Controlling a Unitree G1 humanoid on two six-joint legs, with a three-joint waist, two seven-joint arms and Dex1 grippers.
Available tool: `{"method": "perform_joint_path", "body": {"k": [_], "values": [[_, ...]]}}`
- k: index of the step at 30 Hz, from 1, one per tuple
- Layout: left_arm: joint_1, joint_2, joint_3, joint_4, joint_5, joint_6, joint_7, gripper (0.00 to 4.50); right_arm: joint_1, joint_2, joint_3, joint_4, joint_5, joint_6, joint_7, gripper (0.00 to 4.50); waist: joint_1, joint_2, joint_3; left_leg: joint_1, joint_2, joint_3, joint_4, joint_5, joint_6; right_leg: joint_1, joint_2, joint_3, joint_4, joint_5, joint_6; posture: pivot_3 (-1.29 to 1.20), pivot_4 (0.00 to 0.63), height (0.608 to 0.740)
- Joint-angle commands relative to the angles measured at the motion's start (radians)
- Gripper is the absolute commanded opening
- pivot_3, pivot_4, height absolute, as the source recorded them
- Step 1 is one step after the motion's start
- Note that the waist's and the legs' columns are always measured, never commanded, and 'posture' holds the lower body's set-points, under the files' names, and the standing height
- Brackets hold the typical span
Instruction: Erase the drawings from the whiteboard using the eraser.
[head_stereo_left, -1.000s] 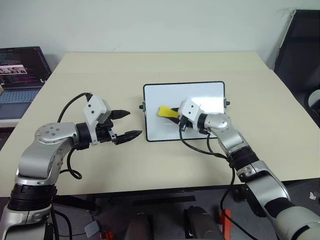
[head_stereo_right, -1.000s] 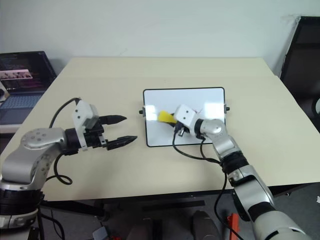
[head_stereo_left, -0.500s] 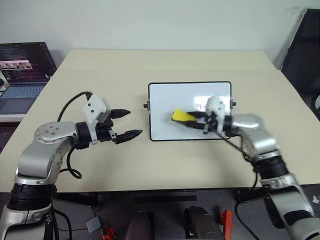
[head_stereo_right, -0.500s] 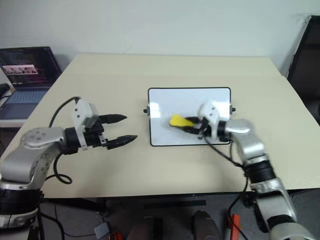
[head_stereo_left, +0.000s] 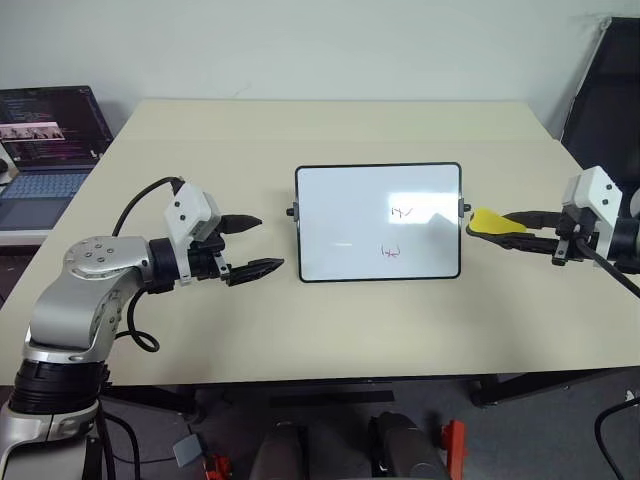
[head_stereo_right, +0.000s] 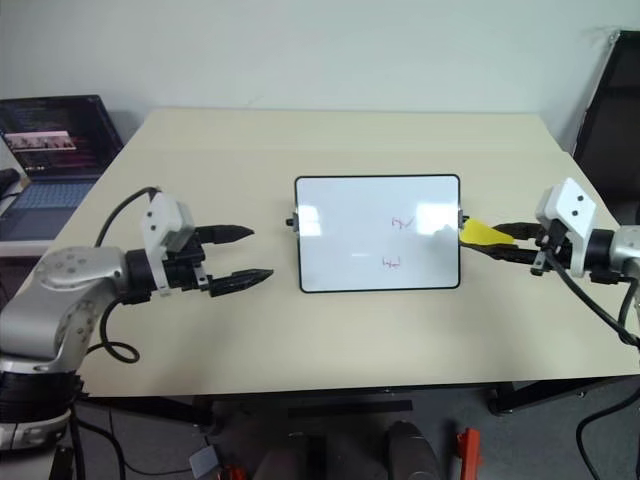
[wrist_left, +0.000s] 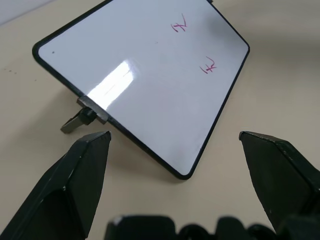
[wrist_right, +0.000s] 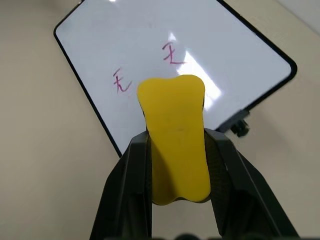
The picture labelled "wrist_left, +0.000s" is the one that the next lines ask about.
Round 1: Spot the black-framed whiteboard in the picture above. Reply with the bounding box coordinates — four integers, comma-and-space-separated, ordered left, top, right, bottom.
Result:
31, 0, 251, 180

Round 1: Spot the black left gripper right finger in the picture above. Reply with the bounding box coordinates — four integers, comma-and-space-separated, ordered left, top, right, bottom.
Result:
238, 130, 320, 236

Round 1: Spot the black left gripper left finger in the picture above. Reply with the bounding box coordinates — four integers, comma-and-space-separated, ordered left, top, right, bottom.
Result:
0, 130, 112, 240

